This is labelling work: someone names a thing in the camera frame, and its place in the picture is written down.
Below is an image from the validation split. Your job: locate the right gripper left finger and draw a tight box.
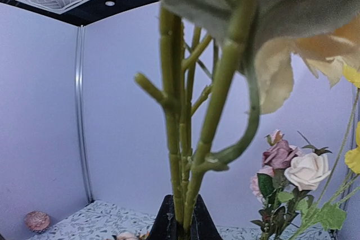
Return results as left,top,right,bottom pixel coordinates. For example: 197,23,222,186
147,194,177,240

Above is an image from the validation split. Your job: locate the pink rose flower stem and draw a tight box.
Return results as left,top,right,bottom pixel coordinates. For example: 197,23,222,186
250,130,299,239

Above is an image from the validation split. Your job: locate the cream yellow rose stem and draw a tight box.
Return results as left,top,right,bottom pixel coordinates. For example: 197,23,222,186
134,0,360,234

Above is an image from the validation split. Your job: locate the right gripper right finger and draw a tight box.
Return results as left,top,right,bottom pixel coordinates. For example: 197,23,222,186
191,194,222,240

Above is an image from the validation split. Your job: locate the pale pink rose stem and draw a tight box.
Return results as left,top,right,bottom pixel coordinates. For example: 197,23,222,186
258,130,331,239

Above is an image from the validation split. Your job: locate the yellow poppy flower stem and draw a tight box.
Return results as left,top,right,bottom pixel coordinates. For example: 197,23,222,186
286,62,360,240

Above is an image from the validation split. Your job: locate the floral patterned tablecloth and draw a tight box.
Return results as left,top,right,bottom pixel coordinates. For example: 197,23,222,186
28,200,332,239

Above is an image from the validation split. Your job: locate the left aluminium frame post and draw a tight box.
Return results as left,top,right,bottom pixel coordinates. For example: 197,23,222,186
74,25,94,204

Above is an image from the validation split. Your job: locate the red patterned bowl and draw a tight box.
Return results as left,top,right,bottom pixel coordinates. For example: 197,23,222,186
25,211,51,233

